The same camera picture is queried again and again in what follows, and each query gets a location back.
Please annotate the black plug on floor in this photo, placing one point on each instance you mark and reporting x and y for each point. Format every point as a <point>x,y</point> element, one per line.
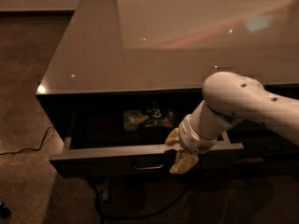
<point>4,211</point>

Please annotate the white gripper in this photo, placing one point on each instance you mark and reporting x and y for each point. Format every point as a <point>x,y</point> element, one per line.
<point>193,138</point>

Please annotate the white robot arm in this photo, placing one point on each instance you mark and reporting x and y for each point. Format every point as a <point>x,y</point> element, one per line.
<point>228,99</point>

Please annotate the green snack bag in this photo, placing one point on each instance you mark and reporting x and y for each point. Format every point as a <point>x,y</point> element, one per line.
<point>156,117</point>

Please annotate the grey drawer cabinet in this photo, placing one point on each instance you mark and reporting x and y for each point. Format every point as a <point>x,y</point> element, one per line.
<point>119,55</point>

